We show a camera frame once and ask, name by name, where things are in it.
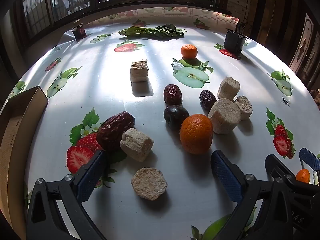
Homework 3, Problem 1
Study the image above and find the cardboard box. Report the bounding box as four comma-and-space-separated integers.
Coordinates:
0, 86, 49, 240

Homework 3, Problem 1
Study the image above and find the small dark jar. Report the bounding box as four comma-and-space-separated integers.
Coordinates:
72, 21, 87, 40

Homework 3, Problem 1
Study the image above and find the broken-end wheat biscuit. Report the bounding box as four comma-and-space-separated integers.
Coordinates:
235, 96, 253, 121

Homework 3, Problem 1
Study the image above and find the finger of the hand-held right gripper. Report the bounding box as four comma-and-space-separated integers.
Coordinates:
265, 154, 298, 182
299, 148, 320, 172

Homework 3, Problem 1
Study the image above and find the bunch of leafy greens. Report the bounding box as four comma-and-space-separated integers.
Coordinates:
117, 24, 187, 40

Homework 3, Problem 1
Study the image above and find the black box device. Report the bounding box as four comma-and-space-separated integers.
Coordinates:
223, 29, 247, 54

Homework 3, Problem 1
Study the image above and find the square layered wheat biscuit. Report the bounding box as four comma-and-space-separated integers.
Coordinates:
130, 60, 149, 83

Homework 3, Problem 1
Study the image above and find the printed tablecloth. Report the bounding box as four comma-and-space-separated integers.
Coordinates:
0, 6, 320, 240

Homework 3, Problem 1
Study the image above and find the small dark wrinkled date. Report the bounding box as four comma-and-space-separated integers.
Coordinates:
199, 90, 217, 111

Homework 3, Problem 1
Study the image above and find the large red date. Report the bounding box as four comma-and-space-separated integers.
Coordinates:
96, 112, 135, 152

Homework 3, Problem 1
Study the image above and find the round wheat biscuit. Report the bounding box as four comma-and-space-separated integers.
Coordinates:
131, 167, 167, 201

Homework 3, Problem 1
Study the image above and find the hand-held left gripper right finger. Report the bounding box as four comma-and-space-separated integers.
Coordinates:
211, 150, 295, 240

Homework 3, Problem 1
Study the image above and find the large orange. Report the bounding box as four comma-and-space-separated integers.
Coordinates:
180, 114, 214, 155

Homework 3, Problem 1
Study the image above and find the cylindrical wheat biscuit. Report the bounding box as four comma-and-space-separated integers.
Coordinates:
120, 128, 154, 162
208, 98, 242, 134
217, 77, 241, 101

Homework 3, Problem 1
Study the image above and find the tiny orange kumquat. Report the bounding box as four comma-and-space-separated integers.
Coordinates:
296, 169, 311, 184

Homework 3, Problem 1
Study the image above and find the small tangerine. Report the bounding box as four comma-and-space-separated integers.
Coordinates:
181, 44, 198, 59

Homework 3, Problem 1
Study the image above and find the dark plum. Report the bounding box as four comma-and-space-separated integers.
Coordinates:
163, 105, 190, 131

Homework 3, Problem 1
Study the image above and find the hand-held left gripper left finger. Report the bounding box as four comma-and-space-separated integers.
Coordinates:
26, 150, 108, 240

